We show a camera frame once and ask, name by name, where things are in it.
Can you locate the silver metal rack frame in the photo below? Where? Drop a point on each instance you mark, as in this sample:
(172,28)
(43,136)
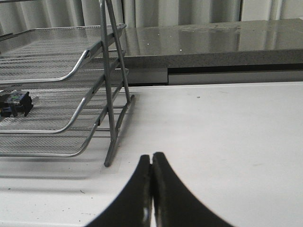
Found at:
(114,125)

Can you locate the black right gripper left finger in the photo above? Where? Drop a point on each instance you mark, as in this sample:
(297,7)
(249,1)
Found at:
(133,206)

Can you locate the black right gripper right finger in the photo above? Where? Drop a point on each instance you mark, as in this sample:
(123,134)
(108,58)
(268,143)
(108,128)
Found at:
(175,205)

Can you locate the grey stone back counter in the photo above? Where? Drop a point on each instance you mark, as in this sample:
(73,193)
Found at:
(217,53)

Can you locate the red emergency stop button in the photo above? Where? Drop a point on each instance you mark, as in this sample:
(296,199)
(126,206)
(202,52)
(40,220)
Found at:
(15,103)

